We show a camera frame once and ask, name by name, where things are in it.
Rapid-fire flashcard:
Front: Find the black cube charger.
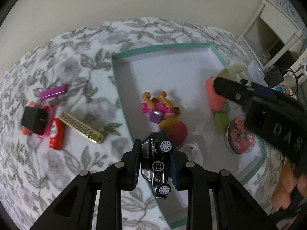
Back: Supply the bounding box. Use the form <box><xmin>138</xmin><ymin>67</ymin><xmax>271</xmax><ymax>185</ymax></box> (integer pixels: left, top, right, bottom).
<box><xmin>20</xmin><ymin>106</ymin><xmax>50</xmax><ymax>135</ymax></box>

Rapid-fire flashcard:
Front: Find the white round gadget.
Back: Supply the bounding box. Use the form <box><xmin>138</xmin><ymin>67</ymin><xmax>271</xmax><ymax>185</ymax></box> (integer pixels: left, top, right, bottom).
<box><xmin>181</xmin><ymin>142</ymin><xmax>204</xmax><ymax>167</ymax></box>

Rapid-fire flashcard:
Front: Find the person's right hand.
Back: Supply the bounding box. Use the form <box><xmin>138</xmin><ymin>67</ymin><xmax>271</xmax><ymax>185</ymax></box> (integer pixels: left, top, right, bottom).
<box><xmin>272</xmin><ymin>159</ymin><xmax>299</xmax><ymax>213</ymax></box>

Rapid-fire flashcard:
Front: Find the black cable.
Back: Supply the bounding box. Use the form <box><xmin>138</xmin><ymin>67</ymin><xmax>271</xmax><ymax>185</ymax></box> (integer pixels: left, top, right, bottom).
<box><xmin>279</xmin><ymin>67</ymin><xmax>305</xmax><ymax>96</ymax></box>

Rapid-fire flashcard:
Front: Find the round pink patterned disc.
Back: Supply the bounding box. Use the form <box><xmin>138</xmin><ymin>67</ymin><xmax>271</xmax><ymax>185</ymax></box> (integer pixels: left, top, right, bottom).
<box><xmin>224</xmin><ymin>115</ymin><xmax>258</xmax><ymax>154</ymax></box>

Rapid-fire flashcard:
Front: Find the white device with light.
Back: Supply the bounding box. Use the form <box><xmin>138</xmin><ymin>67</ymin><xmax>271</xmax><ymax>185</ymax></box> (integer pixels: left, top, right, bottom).
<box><xmin>247</xmin><ymin>61</ymin><xmax>269</xmax><ymax>87</ymax></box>

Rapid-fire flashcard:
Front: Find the red tube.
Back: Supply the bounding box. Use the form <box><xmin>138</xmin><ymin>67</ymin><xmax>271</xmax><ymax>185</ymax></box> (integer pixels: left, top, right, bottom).
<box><xmin>49</xmin><ymin>117</ymin><xmax>65</xmax><ymax>149</ymax></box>

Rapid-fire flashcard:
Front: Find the toy dog figure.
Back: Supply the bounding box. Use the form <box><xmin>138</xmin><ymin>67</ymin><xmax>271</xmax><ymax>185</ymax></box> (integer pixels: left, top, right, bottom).
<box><xmin>141</xmin><ymin>91</ymin><xmax>189</xmax><ymax>146</ymax></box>

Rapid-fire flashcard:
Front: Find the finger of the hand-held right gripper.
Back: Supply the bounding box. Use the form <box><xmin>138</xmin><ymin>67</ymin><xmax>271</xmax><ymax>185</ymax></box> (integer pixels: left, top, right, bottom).
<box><xmin>213</xmin><ymin>76</ymin><xmax>253</xmax><ymax>109</ymax></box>
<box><xmin>239</xmin><ymin>79</ymin><xmax>285</xmax><ymax>99</ymax></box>

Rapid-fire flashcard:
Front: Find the round colourful badge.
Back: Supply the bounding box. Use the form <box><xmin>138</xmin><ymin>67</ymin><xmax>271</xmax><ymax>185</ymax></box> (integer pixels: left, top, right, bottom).
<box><xmin>275</xmin><ymin>84</ymin><xmax>292</xmax><ymax>95</ymax></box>

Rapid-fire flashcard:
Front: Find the black power bank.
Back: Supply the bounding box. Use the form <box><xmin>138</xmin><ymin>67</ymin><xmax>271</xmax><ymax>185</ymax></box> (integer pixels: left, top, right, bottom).
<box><xmin>264</xmin><ymin>68</ymin><xmax>285</xmax><ymax>88</ymax></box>

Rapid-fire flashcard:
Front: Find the floral blanket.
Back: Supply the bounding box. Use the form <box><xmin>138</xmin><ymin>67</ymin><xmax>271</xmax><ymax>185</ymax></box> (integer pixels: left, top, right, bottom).
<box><xmin>0</xmin><ymin>17</ymin><xmax>307</xmax><ymax>230</ymax></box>

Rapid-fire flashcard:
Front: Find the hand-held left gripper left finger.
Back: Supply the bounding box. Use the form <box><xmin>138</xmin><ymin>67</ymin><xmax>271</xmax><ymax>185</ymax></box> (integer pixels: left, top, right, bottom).
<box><xmin>29</xmin><ymin>138</ymin><xmax>142</xmax><ymax>230</ymax></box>

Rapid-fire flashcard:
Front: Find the black toy car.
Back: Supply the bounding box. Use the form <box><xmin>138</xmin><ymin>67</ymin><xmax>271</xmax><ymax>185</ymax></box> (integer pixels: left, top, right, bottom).
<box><xmin>140</xmin><ymin>131</ymin><xmax>179</xmax><ymax>200</ymax></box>

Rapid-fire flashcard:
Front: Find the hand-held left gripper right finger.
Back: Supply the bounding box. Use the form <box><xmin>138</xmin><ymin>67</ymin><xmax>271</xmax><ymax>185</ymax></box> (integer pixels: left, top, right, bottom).
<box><xmin>168</xmin><ymin>146</ymin><xmax>279</xmax><ymax>230</ymax></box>

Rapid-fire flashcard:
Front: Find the gold glitter comb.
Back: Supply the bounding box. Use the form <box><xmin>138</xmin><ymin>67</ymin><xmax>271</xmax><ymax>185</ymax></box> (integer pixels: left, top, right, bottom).
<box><xmin>59</xmin><ymin>111</ymin><xmax>105</xmax><ymax>144</ymax></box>

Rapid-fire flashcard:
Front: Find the white shelf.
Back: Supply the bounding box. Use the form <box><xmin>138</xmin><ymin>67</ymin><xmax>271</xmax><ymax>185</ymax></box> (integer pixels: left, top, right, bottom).
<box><xmin>236</xmin><ymin>0</ymin><xmax>307</xmax><ymax>77</ymax></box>

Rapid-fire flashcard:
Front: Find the cream plug adapter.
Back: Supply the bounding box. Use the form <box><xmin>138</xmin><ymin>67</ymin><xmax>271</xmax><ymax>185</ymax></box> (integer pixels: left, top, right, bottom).
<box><xmin>217</xmin><ymin>63</ymin><xmax>252</xmax><ymax>87</ymax></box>

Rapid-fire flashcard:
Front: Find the pink plastic ring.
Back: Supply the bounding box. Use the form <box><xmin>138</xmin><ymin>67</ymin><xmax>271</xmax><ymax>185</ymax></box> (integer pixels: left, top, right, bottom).
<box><xmin>36</xmin><ymin>104</ymin><xmax>55</xmax><ymax>139</ymax></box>

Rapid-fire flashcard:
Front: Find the teal cardboard box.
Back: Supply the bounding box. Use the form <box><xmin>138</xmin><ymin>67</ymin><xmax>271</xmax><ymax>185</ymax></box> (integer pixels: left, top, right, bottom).
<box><xmin>111</xmin><ymin>43</ymin><xmax>267</xmax><ymax>229</ymax></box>

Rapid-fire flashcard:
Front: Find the magenta tube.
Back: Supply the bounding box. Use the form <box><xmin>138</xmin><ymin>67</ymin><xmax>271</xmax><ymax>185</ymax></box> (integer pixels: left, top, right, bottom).
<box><xmin>38</xmin><ymin>84</ymin><xmax>69</xmax><ymax>101</ymax></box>

